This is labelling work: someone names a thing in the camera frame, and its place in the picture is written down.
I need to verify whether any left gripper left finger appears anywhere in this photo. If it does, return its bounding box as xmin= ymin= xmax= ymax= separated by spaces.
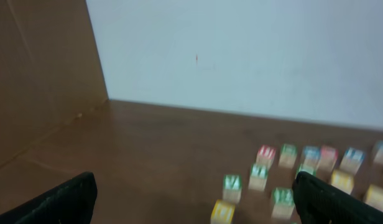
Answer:
xmin=0 ymin=172 xmax=98 ymax=224

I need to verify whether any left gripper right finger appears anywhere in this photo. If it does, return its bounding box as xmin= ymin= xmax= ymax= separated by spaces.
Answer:
xmin=292 ymin=171 xmax=383 ymax=224

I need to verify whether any green R block left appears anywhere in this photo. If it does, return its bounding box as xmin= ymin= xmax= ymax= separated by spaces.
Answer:
xmin=271 ymin=187 xmax=295 ymax=220

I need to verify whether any yellow K block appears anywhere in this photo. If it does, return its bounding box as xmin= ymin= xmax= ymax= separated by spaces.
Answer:
xmin=330 ymin=170 xmax=354 ymax=194

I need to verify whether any green J block left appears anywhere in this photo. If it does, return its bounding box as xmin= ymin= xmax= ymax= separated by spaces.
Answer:
xmin=295 ymin=164 xmax=316 ymax=177

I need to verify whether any blue P block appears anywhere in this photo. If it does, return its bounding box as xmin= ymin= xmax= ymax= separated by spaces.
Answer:
xmin=301 ymin=146 xmax=321 ymax=169

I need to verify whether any red A block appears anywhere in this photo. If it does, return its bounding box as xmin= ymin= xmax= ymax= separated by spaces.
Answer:
xmin=318 ymin=146 xmax=338 ymax=172

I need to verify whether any green Z block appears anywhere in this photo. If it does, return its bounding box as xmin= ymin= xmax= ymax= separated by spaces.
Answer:
xmin=279 ymin=144 xmax=298 ymax=169

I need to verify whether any blue L block upper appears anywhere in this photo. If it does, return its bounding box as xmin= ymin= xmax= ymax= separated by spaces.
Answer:
xmin=339 ymin=147 xmax=366 ymax=175

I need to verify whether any yellow S block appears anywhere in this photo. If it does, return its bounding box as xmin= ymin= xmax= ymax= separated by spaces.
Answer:
xmin=364 ymin=184 xmax=383 ymax=212

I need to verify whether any green 7 block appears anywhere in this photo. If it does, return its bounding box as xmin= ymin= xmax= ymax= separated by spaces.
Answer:
xmin=248 ymin=164 xmax=269 ymax=192

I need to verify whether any red U block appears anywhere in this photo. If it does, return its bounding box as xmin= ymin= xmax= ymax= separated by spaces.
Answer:
xmin=256 ymin=145 xmax=276 ymax=169

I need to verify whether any green V block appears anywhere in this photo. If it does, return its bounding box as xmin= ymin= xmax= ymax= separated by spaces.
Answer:
xmin=223 ymin=174 xmax=242 ymax=204

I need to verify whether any yellow G block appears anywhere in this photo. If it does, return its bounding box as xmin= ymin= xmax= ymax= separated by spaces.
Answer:
xmin=210 ymin=200 xmax=236 ymax=224

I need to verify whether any brown cardboard panel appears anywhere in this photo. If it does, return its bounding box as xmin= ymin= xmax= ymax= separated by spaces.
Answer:
xmin=0 ymin=0 xmax=108 ymax=167

